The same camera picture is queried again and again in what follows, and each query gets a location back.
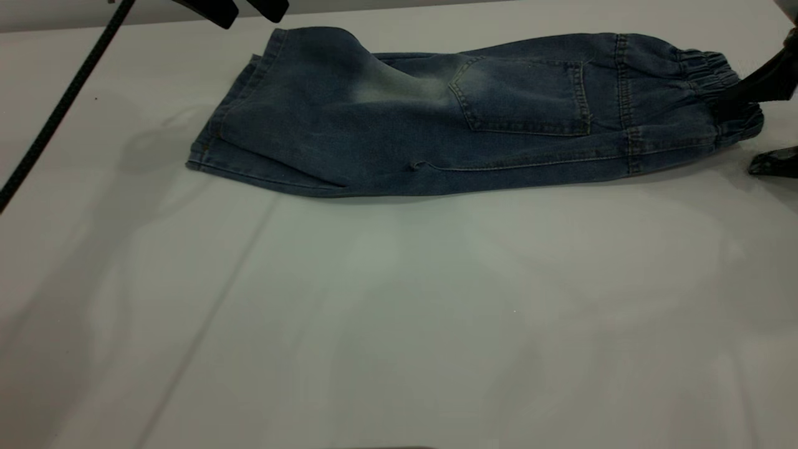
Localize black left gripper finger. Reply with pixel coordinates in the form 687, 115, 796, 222
173, 0, 239, 30
246, 0, 291, 24

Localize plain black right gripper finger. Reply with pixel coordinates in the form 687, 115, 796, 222
716, 26, 798, 110

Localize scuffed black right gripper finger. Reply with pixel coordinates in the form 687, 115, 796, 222
748, 145, 798, 178

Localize blue denim pants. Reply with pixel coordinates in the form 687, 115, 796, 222
186, 26, 765, 199

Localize black braided cable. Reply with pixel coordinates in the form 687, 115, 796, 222
0, 0, 138, 216

